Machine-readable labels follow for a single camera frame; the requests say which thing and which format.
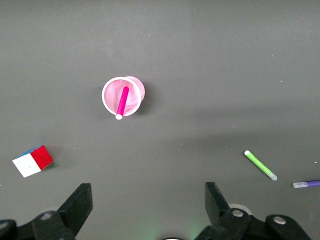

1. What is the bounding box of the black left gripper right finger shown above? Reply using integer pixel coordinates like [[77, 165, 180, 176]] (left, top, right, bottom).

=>
[[194, 181, 314, 240]]

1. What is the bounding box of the pink marker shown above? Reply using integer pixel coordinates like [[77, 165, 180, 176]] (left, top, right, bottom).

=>
[[114, 86, 130, 121]]

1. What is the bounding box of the pink plastic cup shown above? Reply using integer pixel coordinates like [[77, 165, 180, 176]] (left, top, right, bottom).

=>
[[101, 75, 147, 118]]

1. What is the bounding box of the purple marker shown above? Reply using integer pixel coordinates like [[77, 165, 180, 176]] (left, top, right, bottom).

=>
[[292, 179, 320, 189]]

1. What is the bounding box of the green marker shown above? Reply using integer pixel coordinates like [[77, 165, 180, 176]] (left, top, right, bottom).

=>
[[243, 149, 279, 182]]

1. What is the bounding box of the colourful puzzle cube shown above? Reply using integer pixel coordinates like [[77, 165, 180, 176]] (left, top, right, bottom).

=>
[[11, 144, 54, 179]]

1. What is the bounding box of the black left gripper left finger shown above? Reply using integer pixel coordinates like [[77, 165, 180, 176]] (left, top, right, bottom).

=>
[[0, 182, 94, 240]]

